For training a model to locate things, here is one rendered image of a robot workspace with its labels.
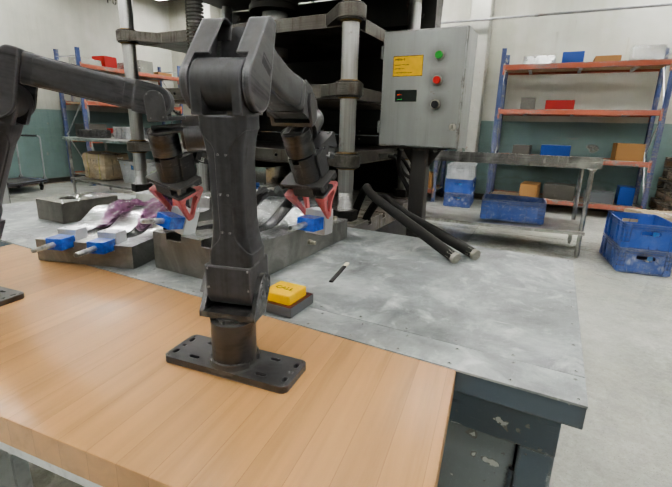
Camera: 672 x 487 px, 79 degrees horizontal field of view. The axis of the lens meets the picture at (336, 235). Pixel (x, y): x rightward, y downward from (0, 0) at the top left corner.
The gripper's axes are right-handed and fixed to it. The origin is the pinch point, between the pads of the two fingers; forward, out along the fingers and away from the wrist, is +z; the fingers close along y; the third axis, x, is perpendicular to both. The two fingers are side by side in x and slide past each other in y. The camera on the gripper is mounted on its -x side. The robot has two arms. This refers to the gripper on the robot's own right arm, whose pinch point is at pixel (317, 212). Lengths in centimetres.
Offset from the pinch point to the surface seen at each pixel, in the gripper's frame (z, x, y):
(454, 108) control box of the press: 10, -77, -12
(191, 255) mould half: 2.6, 16.9, 24.0
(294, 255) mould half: 14.4, 0.2, 10.2
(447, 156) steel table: 158, -302, 50
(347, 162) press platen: 21, -55, 22
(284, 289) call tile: 2.9, 20.0, -2.6
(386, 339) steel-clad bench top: 5.7, 23.1, -23.8
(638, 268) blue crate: 231, -259, -120
